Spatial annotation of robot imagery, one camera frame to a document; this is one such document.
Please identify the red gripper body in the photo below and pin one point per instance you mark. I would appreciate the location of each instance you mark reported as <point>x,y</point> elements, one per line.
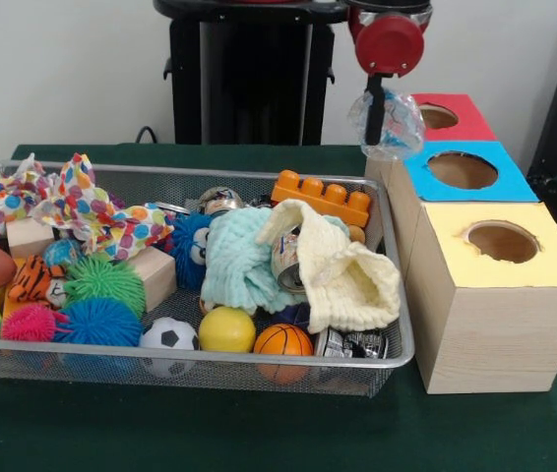
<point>390,44</point>

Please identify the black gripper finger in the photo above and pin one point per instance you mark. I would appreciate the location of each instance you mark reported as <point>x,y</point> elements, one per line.
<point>375,108</point>

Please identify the clear plastic packet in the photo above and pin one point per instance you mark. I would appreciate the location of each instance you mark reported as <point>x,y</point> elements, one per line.
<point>402,123</point>

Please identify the orange rubber toy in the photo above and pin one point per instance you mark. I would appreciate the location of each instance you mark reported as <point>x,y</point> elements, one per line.
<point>328,200</point>

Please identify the cream yellow cloth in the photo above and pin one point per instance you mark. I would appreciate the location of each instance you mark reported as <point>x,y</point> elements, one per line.
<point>352,285</point>

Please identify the mint green cloth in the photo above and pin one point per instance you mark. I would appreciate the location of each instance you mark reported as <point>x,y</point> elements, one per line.
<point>244,261</point>

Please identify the wooden box with three holes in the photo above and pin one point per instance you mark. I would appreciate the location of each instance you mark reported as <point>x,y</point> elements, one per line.
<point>495,315</point>

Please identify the clear mesh bin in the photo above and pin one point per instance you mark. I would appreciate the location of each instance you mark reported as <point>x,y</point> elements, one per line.
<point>338,379</point>

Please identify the silver can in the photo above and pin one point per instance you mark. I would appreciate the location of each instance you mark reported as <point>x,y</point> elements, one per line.
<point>286,261</point>

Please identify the small orange basketball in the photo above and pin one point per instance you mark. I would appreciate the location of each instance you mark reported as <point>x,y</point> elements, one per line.
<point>282,341</point>

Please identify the yellow ball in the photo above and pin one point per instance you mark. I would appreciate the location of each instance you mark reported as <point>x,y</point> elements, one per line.
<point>227,329</point>

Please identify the polka dot cloth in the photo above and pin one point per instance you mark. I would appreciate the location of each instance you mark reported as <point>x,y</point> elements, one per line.
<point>87,211</point>

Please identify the small soccer ball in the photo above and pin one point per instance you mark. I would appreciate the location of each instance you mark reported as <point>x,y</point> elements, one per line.
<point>170,337</point>

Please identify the green spiky ball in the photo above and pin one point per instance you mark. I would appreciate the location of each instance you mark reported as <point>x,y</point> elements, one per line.
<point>106,282</point>

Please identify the blue spiky ball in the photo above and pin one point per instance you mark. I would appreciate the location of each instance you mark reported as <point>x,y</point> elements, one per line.
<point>99,322</point>

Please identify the pink spiky ball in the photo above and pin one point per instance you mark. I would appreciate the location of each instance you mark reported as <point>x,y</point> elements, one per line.
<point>30,322</point>

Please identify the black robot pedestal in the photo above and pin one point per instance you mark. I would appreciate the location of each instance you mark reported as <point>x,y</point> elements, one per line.
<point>249,79</point>

